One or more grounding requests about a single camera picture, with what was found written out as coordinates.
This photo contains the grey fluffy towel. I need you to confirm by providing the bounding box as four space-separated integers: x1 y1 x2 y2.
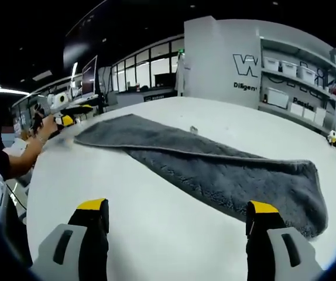
73 113 329 238

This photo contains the person's left hand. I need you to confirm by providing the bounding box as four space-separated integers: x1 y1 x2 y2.
37 115 59 141

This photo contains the computer monitor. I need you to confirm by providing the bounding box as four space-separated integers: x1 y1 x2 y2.
81 54 99 96

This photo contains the grey counter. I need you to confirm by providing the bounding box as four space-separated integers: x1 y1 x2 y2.
116 87 178 111

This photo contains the row of white storage bins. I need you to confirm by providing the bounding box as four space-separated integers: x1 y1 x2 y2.
263 57 336 125

